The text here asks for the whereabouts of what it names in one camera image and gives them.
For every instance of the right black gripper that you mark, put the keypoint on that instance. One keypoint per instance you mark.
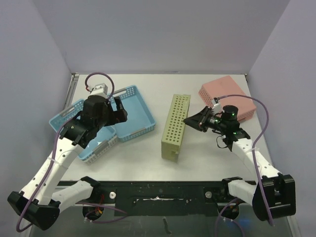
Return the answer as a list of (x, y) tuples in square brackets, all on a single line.
[(204, 119)]

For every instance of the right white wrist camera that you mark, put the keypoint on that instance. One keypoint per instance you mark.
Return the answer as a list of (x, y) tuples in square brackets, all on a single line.
[(216, 106)]

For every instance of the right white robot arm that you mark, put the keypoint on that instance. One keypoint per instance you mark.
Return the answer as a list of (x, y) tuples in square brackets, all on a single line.
[(273, 195)]

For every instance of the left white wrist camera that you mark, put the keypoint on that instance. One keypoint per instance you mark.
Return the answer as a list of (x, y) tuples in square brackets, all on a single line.
[(100, 90)]

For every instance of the large blue perforated basket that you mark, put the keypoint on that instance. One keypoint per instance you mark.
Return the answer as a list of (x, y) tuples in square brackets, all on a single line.
[(139, 117)]

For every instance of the pink perforated basket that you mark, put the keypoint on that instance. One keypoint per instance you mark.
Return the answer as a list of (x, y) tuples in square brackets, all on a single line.
[(227, 86)]

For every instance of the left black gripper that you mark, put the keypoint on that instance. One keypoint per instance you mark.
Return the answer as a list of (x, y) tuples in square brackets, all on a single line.
[(116, 116)]

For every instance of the yellow-green perforated basket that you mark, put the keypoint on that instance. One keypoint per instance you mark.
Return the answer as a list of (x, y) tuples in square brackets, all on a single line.
[(174, 127)]

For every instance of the small blue perforated basket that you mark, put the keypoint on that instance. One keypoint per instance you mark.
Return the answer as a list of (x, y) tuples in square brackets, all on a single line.
[(68, 113)]

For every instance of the black table front rail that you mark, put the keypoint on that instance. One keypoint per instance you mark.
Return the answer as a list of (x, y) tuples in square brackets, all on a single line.
[(163, 198)]

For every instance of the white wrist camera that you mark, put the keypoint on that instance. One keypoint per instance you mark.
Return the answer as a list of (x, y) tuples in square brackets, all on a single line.
[(216, 106), (100, 90)]

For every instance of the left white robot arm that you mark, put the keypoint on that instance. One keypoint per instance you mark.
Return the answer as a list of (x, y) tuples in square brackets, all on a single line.
[(38, 202)]

